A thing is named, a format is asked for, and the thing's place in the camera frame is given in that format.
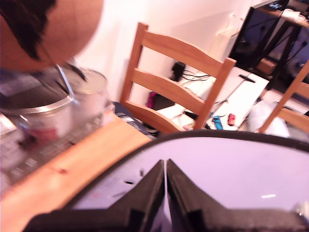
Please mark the black rice cooker lid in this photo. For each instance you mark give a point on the black rice cooker lid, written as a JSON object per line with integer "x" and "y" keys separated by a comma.
{"x": 224, "y": 169}

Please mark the wooden slat-back chair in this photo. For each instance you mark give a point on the wooden slat-back chair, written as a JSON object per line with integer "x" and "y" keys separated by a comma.
{"x": 169, "y": 87}
{"x": 289, "y": 106}

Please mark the black flat screen monitor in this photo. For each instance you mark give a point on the black flat screen monitor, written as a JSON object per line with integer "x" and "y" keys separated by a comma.
{"x": 260, "y": 36}

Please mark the white canister with lid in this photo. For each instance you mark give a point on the white canister with lid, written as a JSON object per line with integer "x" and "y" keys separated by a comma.
{"x": 93, "y": 96}

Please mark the red game controller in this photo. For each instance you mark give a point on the red game controller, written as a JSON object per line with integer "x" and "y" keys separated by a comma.
{"x": 232, "y": 119}

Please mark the grey mesh table mat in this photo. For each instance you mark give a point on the grey mesh table mat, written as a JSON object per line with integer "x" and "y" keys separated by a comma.
{"x": 29, "y": 157}

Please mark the pink and black gadget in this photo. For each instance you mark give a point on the pink and black gadget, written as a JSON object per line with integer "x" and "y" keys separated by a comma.
{"x": 151, "y": 99}

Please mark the cork globe with black continents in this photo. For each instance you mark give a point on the cork globe with black continents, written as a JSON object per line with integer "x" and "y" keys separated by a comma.
{"x": 62, "y": 29}

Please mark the white low table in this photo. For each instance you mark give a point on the white low table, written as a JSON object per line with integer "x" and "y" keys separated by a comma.
{"x": 241, "y": 96}

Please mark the black power adapter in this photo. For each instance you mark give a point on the black power adapter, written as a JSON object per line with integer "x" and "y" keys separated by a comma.
{"x": 178, "y": 70}

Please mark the blue game controller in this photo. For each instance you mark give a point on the blue game controller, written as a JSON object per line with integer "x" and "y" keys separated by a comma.
{"x": 217, "y": 122}

